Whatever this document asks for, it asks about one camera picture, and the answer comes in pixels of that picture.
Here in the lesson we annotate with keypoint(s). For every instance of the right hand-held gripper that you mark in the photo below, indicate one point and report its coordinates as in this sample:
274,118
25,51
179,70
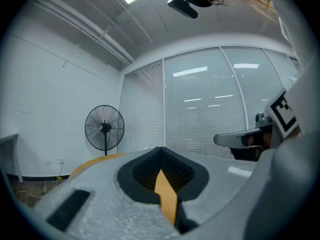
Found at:
282,114

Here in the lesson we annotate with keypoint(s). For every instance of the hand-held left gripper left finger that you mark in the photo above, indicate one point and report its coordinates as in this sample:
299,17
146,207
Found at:
105,209

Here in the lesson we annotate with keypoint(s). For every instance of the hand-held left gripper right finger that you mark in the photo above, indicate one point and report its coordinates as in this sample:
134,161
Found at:
220,181

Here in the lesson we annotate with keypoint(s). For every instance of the glass partition with blinds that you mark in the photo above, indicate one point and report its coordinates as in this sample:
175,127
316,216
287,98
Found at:
200,109

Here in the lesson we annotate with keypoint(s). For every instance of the round wooden table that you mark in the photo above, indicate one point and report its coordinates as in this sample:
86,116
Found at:
166,196

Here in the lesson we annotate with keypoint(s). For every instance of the black standing fan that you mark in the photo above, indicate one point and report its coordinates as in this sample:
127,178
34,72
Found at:
105,127

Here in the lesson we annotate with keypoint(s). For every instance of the white desk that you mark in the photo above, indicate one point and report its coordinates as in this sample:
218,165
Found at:
18,159

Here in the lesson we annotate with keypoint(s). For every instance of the white ceiling pipes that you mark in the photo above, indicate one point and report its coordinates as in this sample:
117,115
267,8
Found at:
82,27

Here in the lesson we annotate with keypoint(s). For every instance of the white wall socket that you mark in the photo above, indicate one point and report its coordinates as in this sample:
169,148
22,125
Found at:
61,161
48,161

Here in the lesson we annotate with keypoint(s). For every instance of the black head-mounted camera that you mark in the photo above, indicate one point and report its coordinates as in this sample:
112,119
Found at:
183,7

